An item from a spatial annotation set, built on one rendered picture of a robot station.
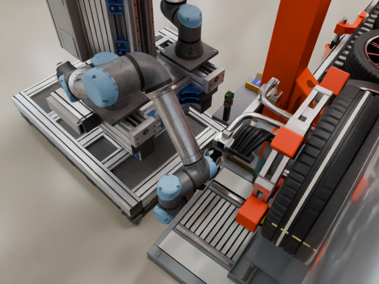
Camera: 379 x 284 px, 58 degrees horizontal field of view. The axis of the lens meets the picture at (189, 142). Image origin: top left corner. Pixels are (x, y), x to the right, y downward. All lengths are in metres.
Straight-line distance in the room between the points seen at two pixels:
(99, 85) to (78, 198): 1.39
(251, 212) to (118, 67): 0.63
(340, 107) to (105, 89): 0.71
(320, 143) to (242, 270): 1.00
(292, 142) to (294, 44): 0.64
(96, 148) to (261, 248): 1.15
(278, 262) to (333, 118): 0.95
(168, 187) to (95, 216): 1.19
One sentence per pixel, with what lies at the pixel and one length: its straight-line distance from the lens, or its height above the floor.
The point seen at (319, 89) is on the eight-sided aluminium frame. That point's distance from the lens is 1.29.
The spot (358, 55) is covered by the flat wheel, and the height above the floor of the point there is 0.50.
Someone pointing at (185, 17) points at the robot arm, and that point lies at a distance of 1.70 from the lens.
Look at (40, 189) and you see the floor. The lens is 2.42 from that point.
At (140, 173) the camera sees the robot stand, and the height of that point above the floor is 0.21.
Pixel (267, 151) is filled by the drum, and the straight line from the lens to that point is 1.36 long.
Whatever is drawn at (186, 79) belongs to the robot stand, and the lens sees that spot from 1.83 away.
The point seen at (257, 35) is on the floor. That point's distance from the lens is 3.52.
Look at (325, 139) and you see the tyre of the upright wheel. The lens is 1.09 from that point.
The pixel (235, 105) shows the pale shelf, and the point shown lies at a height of 0.45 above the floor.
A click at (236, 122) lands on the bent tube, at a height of 1.01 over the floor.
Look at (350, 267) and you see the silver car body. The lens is 0.36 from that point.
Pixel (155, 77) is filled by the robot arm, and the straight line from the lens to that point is 1.06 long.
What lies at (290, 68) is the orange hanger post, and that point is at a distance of 1.65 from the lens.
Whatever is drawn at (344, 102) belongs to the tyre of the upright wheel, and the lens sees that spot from 1.18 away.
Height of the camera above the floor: 1.93
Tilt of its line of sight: 52 degrees down
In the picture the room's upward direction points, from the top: 2 degrees clockwise
